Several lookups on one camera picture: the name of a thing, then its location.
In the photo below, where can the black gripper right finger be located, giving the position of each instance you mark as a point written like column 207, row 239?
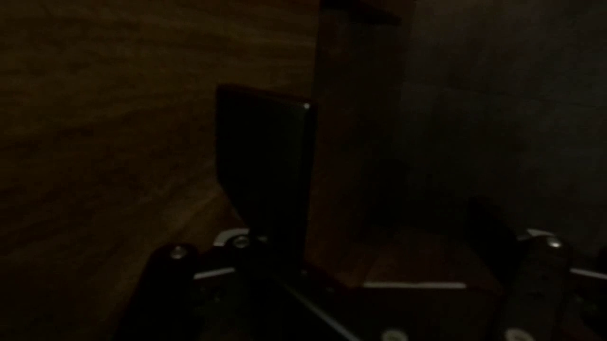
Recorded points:
column 534, row 273

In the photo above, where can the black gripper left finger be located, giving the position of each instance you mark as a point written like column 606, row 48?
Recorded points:
column 264, row 162

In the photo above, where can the brown wooden cabinet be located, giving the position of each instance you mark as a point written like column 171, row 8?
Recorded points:
column 433, row 105

